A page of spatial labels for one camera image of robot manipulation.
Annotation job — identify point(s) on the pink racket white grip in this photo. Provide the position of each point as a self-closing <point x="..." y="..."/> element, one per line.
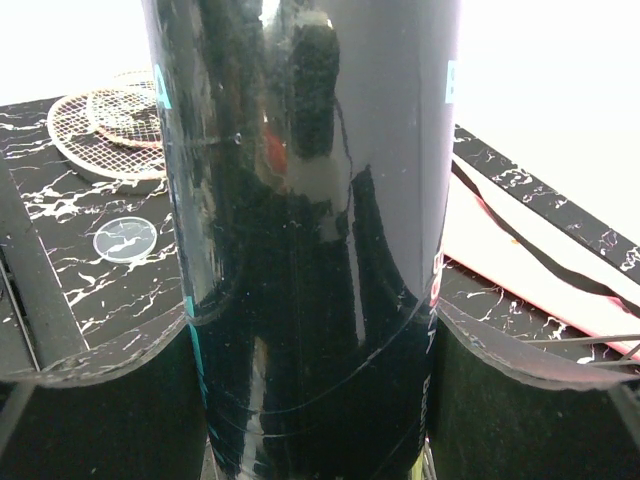
<point x="88" y="150"/>

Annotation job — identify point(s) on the clear tube lid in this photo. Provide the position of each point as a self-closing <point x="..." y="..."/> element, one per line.
<point x="125" y="240"/>

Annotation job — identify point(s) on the black shuttlecock tube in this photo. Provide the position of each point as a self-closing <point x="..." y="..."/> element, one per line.
<point x="308" y="149"/>

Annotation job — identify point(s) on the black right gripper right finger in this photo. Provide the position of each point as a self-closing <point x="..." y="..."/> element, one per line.
<point x="500" y="408"/>

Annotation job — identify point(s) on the black wire rack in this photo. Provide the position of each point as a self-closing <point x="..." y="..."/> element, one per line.
<point x="594" y="351"/>

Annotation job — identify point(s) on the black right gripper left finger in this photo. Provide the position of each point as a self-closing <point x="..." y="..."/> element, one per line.
<point x="126" y="409"/>

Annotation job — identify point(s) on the black base frame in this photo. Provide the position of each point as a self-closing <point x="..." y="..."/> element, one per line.
<point x="49" y="327"/>

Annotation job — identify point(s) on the pink racket bag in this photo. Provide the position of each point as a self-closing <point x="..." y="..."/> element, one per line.
<point x="473" y="239"/>

